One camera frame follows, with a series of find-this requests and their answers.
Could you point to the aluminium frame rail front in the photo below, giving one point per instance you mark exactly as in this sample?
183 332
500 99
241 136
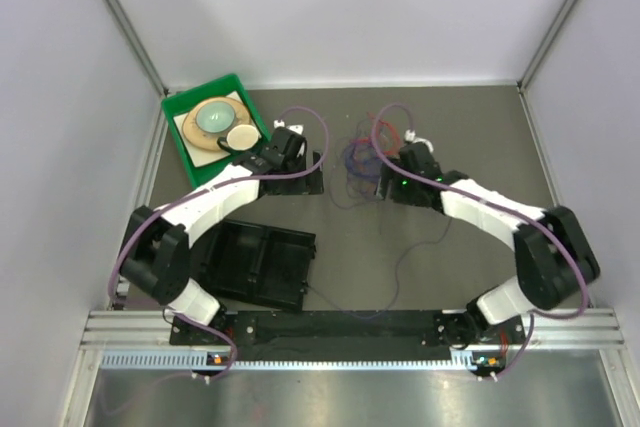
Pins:
596 329

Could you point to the teal glass bowl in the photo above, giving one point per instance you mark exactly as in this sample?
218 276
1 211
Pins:
215 117

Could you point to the white square board in bin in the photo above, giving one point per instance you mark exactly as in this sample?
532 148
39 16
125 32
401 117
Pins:
200 157

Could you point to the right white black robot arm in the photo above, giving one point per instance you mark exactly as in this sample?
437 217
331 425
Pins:
553 258

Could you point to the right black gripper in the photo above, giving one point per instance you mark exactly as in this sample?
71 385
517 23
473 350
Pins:
395 195

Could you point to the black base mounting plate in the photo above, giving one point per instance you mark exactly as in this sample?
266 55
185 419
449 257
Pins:
332 335

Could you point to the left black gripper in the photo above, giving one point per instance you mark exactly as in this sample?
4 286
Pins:
311 185

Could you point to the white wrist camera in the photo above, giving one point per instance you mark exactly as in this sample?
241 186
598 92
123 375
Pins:
297 128
410 137

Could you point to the black mug with beige inside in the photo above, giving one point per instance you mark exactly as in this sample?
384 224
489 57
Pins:
239 139

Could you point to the right aluminium corner post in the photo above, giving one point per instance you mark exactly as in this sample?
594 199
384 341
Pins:
548 40

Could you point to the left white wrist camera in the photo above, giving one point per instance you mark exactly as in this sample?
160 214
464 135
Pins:
297 128

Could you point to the aluminium corner post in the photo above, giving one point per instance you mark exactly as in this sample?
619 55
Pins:
134 42
548 40

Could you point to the green plastic bin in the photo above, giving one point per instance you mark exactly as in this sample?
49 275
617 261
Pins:
179 103

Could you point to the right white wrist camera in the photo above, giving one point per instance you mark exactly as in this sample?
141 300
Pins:
410 137

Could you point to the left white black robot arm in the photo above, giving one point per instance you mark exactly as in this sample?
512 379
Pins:
155 256

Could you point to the black two-compartment tray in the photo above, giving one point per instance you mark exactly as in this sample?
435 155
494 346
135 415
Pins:
254 263

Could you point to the left aluminium corner post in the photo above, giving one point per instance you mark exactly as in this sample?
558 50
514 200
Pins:
134 42

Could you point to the white slotted cable duct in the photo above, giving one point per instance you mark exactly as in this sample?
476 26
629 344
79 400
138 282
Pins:
201 360

